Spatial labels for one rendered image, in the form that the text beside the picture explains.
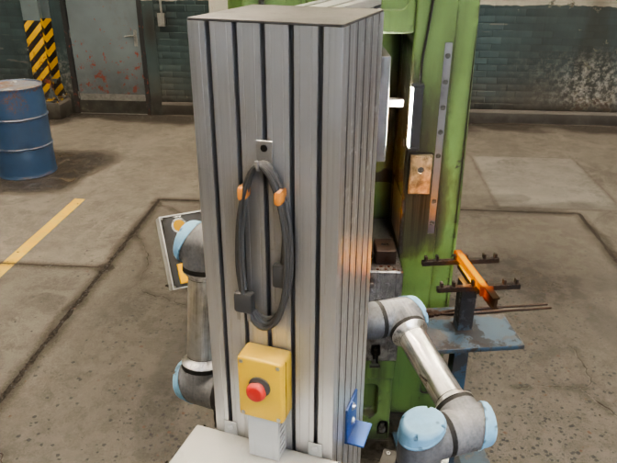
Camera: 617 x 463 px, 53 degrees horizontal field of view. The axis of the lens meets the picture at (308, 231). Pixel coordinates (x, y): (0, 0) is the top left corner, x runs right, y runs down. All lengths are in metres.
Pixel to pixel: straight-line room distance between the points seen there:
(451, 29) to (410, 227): 0.82
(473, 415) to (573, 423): 1.77
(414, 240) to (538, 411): 1.19
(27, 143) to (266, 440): 5.67
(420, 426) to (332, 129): 0.92
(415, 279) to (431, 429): 1.30
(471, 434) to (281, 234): 0.86
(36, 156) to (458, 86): 4.94
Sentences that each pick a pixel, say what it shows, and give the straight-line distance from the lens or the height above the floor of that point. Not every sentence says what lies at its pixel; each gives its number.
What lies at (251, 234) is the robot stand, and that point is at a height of 1.68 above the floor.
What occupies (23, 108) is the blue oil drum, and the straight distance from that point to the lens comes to 6.60.
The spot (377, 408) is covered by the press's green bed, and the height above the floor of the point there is 0.20.
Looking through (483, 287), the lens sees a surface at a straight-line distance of 2.32.
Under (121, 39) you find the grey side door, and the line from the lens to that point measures 8.88.
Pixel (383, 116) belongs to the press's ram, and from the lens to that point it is 2.39.
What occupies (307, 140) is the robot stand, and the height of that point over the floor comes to 1.86.
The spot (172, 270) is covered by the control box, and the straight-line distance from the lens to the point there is 2.38.
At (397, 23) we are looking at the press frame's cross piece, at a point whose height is 1.86.
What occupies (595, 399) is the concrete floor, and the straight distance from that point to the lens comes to 3.65.
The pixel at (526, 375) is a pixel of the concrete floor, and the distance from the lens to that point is 3.68.
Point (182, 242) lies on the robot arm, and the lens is 1.65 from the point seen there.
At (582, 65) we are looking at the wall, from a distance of 8.81.
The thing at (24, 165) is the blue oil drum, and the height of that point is 0.15.
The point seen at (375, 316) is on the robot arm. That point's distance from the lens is 1.89.
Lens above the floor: 2.13
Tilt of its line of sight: 25 degrees down
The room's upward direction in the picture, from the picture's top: straight up
